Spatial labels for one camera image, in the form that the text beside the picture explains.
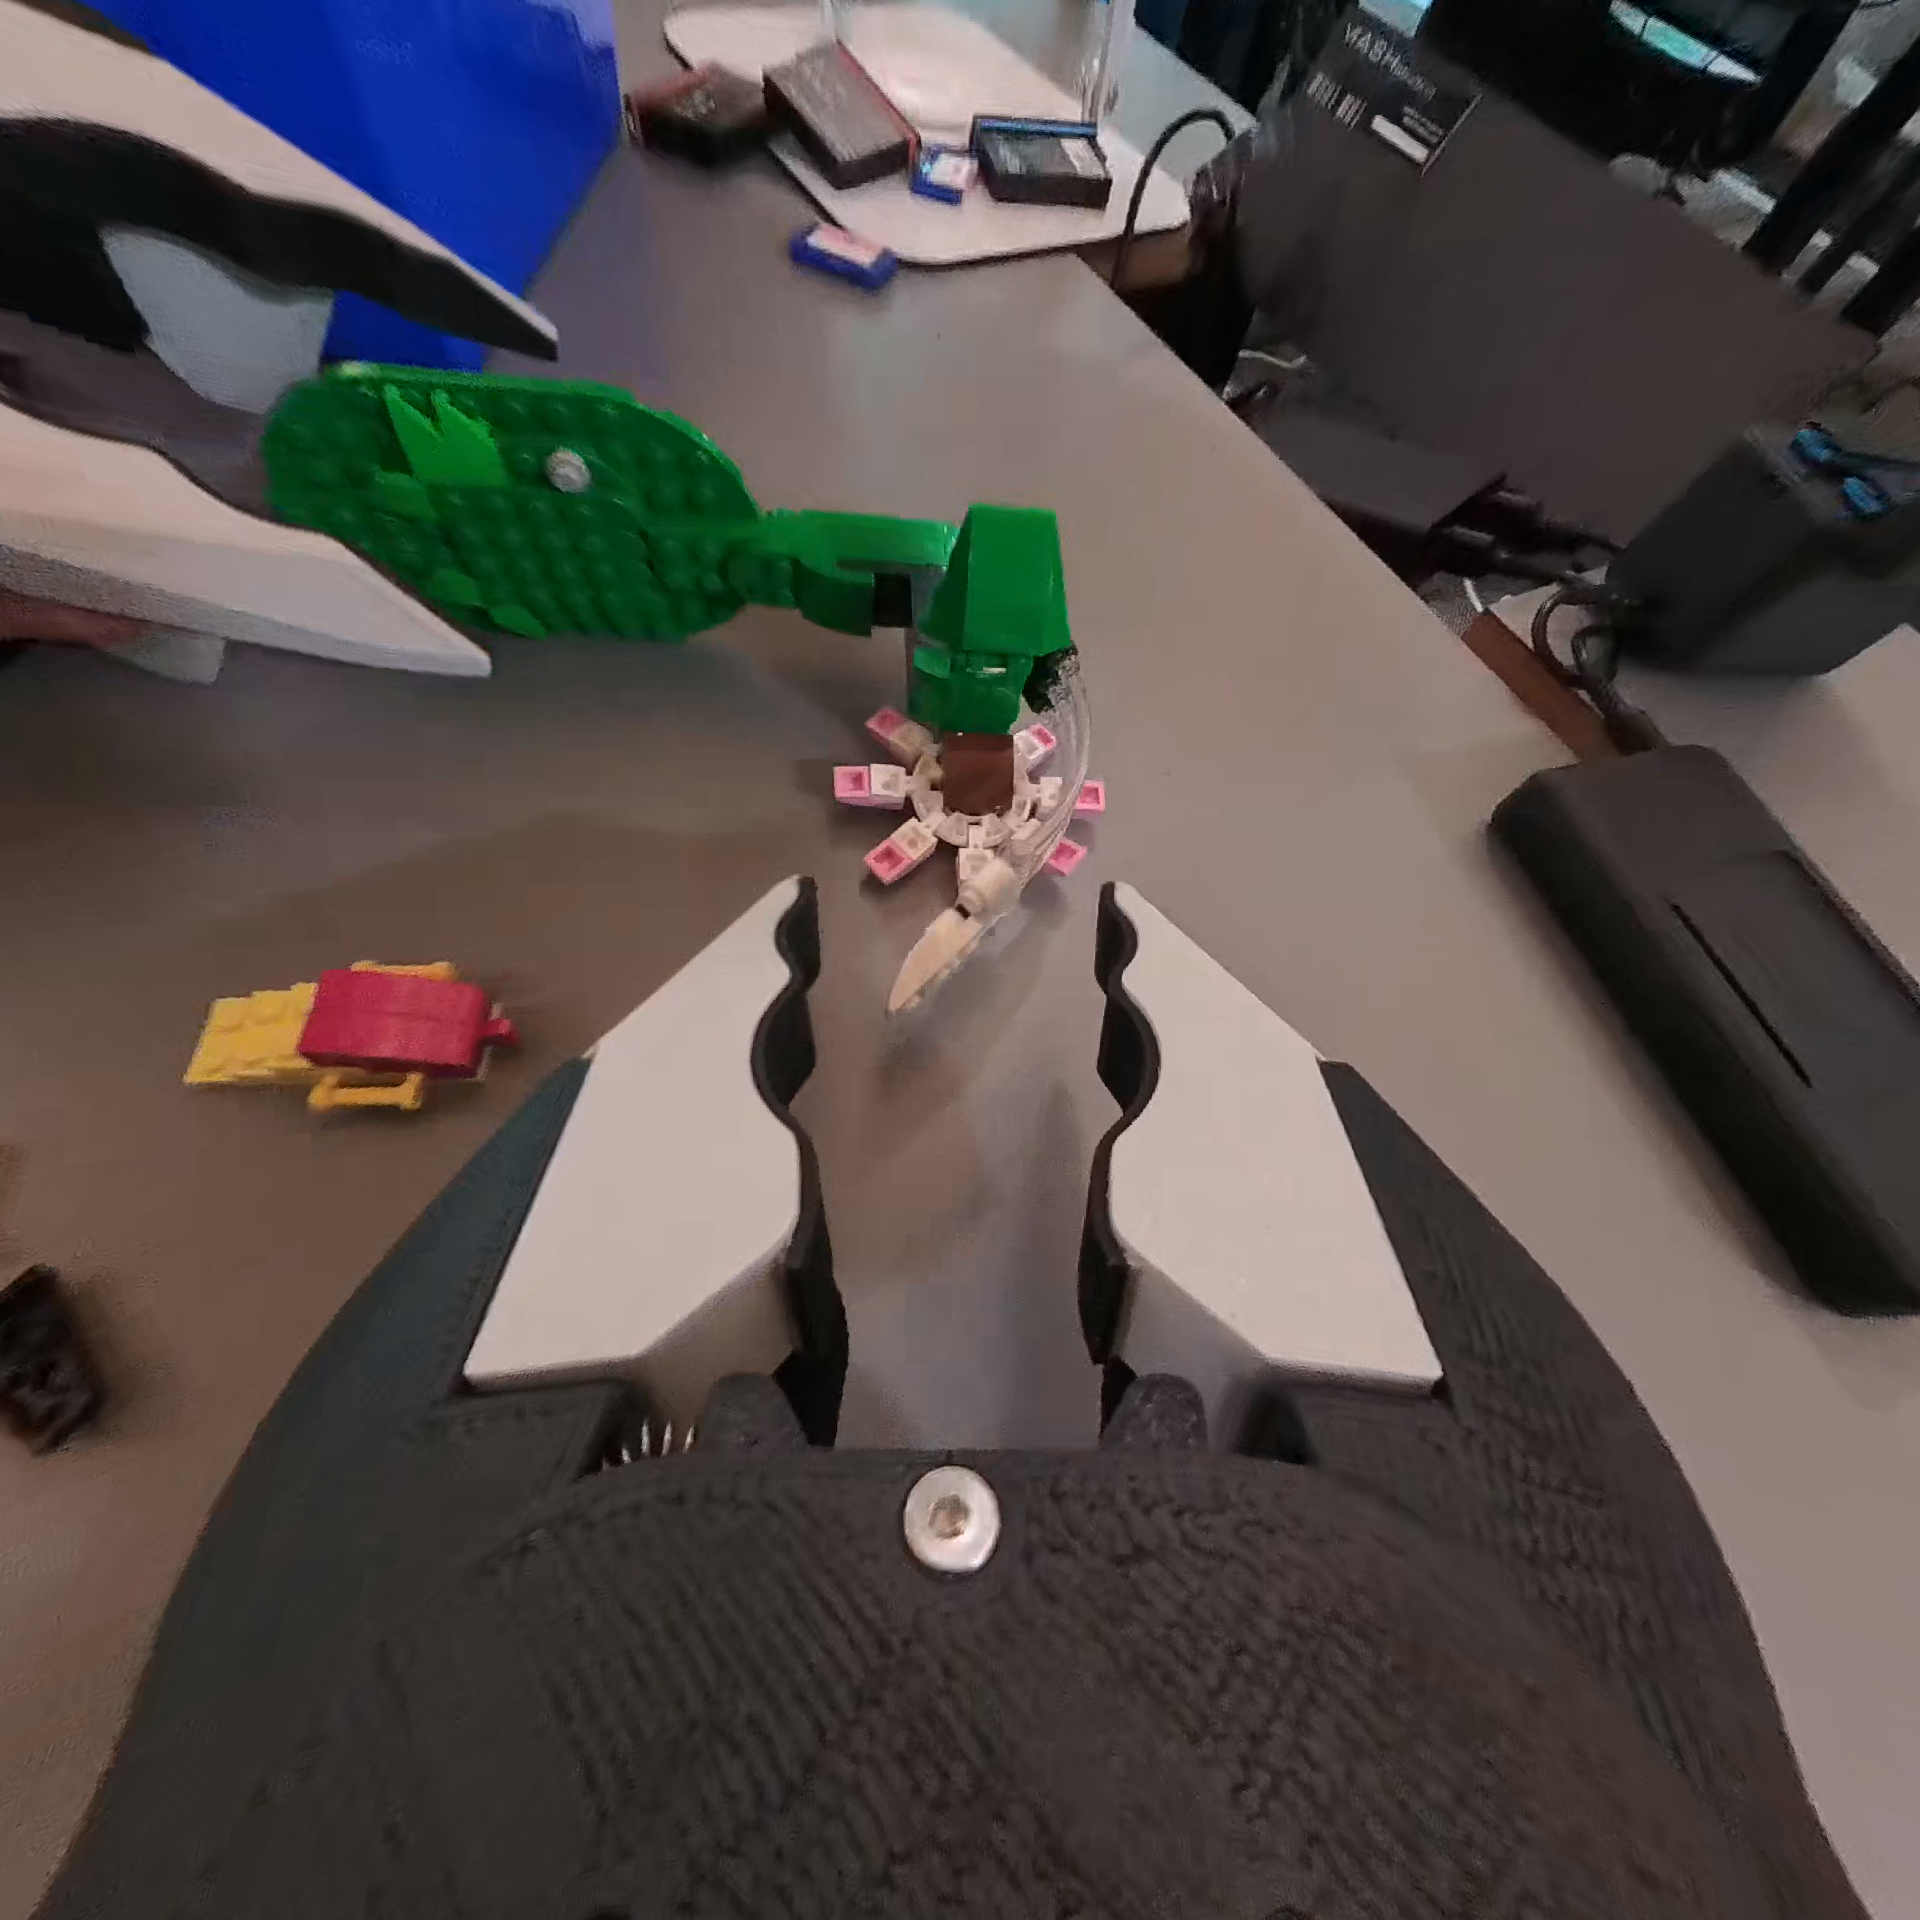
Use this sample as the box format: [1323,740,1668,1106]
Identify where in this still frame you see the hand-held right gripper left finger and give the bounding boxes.
[461,877,849,1447]

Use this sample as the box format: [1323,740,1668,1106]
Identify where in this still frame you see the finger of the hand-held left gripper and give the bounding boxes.
[0,394,498,685]
[0,0,560,409]

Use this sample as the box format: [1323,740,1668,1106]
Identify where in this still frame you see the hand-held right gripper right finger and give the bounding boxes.
[1076,882,1444,1433]

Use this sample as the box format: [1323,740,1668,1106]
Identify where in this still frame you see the yellow and magenta lego assembly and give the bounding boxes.
[183,956,520,1117]

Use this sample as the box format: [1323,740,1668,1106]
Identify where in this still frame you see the green lego leaf model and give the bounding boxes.
[262,363,1085,740]

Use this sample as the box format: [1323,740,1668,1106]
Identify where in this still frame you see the pink and white lego flower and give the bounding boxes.
[828,705,1116,1019]

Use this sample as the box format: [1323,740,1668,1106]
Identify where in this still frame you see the black lego brick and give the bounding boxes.
[0,1262,112,1456]

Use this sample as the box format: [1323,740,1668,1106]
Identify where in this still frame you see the blue plastic bin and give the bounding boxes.
[90,0,628,373]

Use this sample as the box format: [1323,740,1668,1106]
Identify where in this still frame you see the black battery with red edge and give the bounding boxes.
[628,65,772,167]

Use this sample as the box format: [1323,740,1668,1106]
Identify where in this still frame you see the black case with slot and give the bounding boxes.
[1488,743,1920,1315]

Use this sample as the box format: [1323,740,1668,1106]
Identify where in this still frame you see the large black battery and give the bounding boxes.
[762,40,925,191]

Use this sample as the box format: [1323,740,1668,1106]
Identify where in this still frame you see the black device with blue connectors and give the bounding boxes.
[1612,422,1920,671]

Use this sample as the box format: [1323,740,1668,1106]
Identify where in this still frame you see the black battery with blue edge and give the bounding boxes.
[966,115,1116,208]

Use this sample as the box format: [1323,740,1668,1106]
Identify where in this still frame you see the dark office chair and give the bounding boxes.
[1198,29,1879,546]

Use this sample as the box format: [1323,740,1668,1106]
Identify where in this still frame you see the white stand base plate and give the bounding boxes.
[665,0,1198,269]

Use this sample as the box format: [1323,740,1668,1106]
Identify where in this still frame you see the black cable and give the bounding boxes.
[1111,108,1251,292]

